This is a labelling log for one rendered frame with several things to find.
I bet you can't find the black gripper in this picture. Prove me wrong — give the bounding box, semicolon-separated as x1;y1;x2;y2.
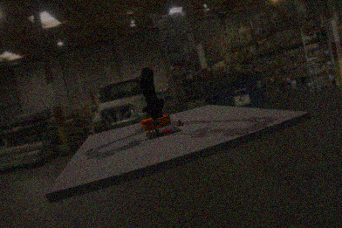
142;96;159;121

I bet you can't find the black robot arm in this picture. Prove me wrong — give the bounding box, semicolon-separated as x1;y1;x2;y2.
140;67;165;118

